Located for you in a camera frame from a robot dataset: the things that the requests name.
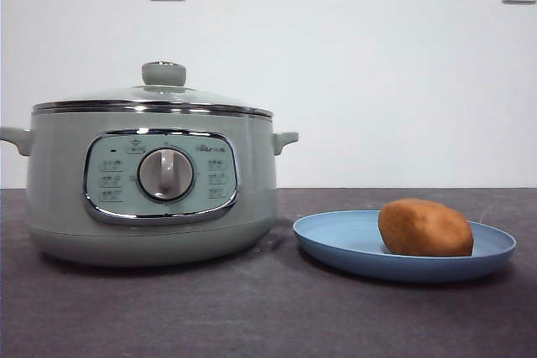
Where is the glass lid with green knob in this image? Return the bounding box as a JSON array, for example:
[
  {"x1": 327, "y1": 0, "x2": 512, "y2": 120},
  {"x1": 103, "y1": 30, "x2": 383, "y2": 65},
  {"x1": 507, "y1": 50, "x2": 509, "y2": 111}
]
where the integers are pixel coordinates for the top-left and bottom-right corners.
[{"x1": 31, "y1": 60, "x2": 275, "y2": 119}]

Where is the brown potato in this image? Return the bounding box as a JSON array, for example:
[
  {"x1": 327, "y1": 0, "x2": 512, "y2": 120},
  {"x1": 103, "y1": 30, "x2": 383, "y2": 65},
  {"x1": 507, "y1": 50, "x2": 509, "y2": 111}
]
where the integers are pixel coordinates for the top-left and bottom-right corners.
[{"x1": 377, "y1": 197, "x2": 475, "y2": 258}]

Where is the blue round plate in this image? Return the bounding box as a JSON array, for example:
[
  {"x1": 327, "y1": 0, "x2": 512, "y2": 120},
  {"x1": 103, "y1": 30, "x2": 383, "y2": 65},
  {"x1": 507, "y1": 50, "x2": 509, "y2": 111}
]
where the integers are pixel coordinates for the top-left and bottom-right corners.
[{"x1": 292, "y1": 209, "x2": 518, "y2": 283}]

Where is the pale green electric steamer pot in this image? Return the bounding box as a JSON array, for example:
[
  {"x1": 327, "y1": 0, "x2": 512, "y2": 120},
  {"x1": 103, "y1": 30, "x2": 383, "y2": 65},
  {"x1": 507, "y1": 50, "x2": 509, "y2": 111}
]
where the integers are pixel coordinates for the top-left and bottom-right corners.
[{"x1": 0, "y1": 111, "x2": 300, "y2": 268}]

